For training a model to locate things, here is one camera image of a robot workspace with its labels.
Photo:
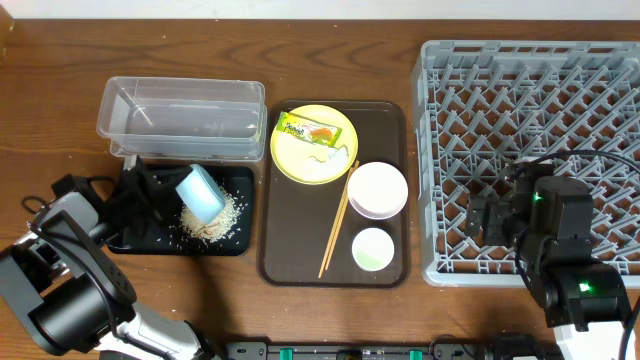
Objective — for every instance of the green snack wrapper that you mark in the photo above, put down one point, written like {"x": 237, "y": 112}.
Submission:
{"x": 307, "y": 129}

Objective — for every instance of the wooden chopstick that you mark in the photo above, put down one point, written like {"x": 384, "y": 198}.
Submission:
{"x": 336, "y": 220}
{"x": 342, "y": 217}

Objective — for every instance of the light blue bowl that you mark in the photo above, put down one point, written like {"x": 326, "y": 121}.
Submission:
{"x": 201, "y": 194}

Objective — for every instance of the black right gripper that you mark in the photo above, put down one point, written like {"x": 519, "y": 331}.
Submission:
{"x": 498, "y": 210}

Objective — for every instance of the pink white bowl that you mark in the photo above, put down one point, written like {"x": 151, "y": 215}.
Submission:
{"x": 377, "y": 190}

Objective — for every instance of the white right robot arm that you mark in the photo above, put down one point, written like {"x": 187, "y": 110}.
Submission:
{"x": 585, "y": 303}

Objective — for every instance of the black waste tray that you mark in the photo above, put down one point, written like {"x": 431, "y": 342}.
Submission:
{"x": 155, "y": 241}

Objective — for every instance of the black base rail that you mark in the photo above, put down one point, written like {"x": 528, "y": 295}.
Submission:
{"x": 507, "y": 346}

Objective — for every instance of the grey dishwasher rack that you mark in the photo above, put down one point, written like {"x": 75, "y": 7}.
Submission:
{"x": 480, "y": 105}

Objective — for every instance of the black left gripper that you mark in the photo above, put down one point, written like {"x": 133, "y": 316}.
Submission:
{"x": 142, "y": 187}

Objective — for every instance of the yellow plate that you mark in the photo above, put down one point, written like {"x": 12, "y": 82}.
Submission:
{"x": 290, "y": 154}

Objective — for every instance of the rice and food scraps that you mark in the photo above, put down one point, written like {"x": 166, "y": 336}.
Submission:
{"x": 222, "y": 227}

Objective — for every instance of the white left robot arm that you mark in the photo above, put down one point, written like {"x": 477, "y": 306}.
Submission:
{"x": 70, "y": 296}

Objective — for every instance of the clear plastic bin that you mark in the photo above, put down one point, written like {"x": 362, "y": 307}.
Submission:
{"x": 184, "y": 118}

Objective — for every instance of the pale green cup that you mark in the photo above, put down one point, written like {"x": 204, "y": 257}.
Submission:
{"x": 372, "y": 249}

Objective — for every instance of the white tissue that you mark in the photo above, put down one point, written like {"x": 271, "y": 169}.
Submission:
{"x": 336, "y": 161}

